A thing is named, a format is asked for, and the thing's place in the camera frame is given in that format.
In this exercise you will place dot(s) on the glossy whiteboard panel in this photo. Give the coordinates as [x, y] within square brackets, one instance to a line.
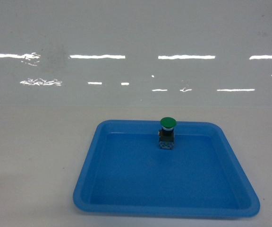
[136, 52]

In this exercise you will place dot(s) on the blue plastic tray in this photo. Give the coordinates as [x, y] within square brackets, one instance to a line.
[126, 172]

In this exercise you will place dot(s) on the green mushroom push button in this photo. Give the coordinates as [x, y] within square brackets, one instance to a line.
[166, 133]

